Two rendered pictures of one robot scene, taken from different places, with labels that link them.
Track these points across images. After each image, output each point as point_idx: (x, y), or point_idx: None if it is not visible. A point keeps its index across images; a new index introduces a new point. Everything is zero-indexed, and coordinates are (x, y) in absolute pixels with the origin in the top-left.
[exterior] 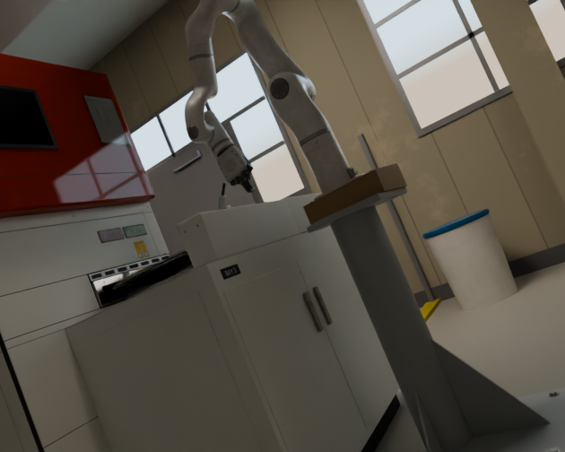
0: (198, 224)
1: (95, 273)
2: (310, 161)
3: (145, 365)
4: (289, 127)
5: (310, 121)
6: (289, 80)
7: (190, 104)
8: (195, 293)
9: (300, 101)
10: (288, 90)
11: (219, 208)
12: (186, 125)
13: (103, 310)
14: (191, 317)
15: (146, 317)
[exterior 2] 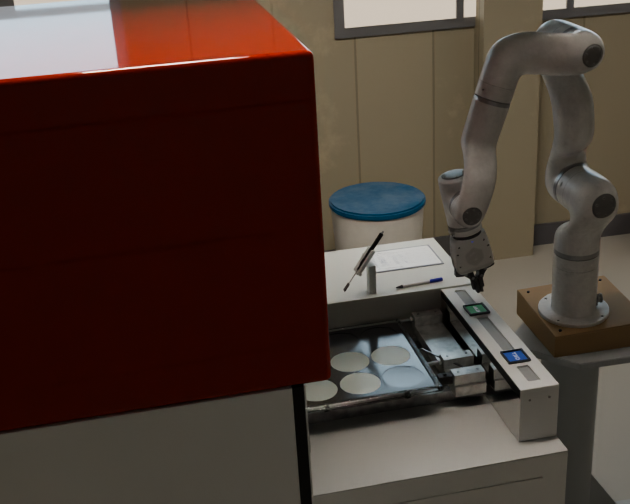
0: (551, 396)
1: None
2: (571, 281)
3: None
4: (567, 236)
5: (597, 240)
6: (617, 200)
7: (482, 177)
8: (539, 479)
9: (608, 222)
10: (612, 211)
11: (363, 267)
12: (467, 203)
13: (386, 482)
14: (519, 503)
15: (456, 496)
